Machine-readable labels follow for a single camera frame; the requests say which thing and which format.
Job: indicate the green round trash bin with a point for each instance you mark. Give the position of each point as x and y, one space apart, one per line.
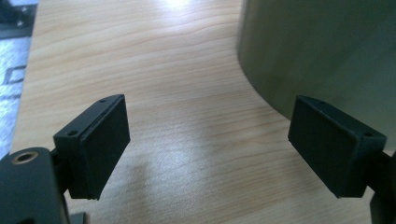
311 46

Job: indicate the black metal stand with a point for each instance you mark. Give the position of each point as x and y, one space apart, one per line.
12 21

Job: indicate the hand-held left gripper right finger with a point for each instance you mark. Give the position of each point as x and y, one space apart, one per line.
330 149

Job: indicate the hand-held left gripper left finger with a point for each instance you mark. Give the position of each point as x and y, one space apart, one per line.
99 149

